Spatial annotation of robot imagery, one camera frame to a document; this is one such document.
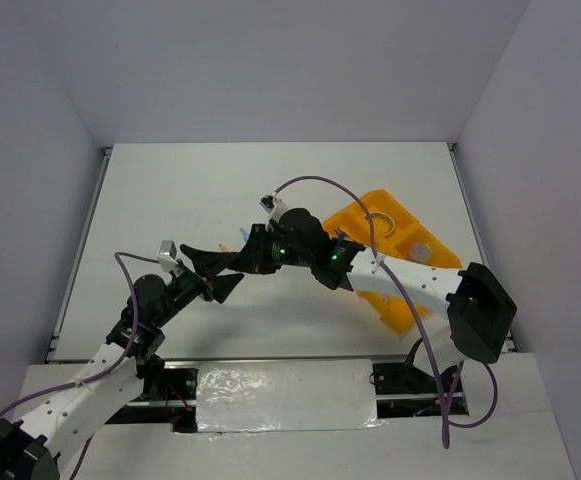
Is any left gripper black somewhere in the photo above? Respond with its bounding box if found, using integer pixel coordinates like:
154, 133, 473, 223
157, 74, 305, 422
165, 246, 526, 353
154, 243, 244, 327

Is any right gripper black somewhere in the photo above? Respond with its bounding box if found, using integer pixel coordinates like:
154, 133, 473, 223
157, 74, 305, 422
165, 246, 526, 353
228, 224, 313, 275

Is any small blue-capped glue bottle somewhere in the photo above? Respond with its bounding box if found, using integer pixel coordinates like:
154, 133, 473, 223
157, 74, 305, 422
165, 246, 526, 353
335, 228, 348, 239

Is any clear tape roll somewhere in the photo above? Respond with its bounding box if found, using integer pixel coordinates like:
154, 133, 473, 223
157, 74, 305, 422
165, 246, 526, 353
370, 212, 396, 237

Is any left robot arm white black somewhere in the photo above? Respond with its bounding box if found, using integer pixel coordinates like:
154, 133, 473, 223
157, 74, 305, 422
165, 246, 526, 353
0, 246, 243, 479

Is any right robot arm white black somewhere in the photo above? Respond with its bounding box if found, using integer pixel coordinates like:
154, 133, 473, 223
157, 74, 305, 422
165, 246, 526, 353
229, 207, 517, 364

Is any silver foil covered panel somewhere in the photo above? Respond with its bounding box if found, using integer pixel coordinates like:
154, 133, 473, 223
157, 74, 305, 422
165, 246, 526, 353
196, 359, 380, 433

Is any yellow plastic compartment bin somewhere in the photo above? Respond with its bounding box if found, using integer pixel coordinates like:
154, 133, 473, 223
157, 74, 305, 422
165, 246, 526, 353
319, 188, 462, 340

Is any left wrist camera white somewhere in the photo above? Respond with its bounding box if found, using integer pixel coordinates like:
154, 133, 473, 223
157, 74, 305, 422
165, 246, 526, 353
156, 240, 180, 275

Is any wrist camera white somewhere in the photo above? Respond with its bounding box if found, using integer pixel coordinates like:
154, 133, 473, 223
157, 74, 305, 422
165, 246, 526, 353
156, 240, 180, 275
260, 195, 289, 225

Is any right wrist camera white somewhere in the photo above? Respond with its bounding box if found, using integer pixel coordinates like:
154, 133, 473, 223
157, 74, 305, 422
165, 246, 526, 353
260, 195, 289, 225

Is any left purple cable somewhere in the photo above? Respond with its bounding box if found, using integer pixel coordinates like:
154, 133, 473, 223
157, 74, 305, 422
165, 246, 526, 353
0, 251, 164, 480

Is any purple cable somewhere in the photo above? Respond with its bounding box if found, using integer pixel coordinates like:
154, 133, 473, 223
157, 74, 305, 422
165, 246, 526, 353
273, 175, 500, 450
0, 251, 164, 480

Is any black metal base rail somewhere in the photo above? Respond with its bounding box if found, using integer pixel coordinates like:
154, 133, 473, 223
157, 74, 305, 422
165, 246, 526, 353
109, 358, 441, 434

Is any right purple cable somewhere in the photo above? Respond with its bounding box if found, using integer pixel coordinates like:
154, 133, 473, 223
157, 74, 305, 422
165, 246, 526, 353
273, 175, 500, 450

